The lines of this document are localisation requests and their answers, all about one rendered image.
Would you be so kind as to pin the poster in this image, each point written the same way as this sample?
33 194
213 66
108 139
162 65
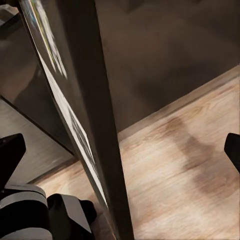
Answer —
66 39

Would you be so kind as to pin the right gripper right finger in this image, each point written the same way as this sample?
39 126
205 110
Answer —
232 149

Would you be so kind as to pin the dishwasher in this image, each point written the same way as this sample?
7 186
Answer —
44 154

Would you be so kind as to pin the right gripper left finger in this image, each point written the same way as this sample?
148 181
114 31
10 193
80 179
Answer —
12 149

